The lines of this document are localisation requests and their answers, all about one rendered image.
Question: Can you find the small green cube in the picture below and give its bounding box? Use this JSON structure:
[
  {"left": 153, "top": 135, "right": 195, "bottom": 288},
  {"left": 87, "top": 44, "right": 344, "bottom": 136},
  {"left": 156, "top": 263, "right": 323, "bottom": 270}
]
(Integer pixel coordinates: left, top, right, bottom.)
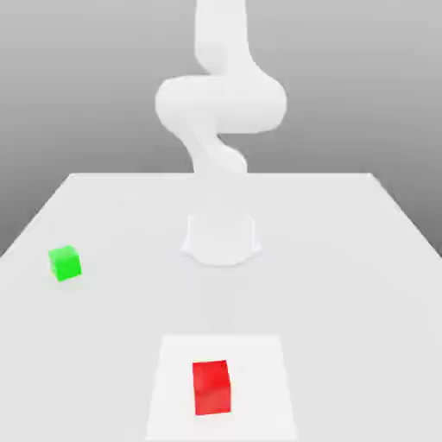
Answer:
[{"left": 47, "top": 244, "right": 83, "bottom": 283}]

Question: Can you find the small red cube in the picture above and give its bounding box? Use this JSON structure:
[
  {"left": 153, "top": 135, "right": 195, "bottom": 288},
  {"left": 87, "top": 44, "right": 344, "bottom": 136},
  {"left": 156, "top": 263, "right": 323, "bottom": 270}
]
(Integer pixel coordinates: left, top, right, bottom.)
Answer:
[{"left": 192, "top": 359, "right": 232, "bottom": 417}]

